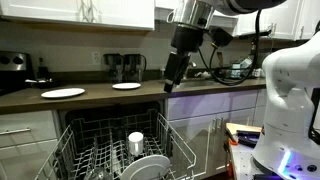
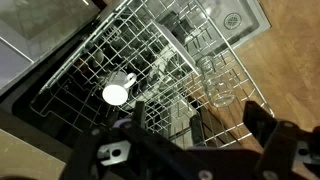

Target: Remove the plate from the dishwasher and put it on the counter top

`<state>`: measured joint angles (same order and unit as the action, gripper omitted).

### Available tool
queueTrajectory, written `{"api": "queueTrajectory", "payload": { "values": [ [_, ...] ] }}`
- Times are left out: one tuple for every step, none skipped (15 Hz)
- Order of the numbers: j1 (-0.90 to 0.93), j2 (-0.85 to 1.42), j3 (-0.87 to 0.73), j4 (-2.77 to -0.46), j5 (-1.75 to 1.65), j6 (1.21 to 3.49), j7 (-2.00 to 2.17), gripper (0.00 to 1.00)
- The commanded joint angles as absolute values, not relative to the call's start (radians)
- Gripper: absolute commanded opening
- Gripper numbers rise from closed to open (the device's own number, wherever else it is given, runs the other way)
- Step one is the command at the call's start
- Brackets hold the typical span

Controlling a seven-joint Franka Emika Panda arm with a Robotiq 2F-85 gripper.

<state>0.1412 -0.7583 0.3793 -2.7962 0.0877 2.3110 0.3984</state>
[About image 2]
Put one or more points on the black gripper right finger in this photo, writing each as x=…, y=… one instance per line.
x=283, y=146

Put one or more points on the white ceramic mug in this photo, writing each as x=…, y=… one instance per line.
x=115, y=94

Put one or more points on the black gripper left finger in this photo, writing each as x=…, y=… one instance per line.
x=100, y=156

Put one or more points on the clear drinking glass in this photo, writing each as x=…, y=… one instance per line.
x=218, y=86

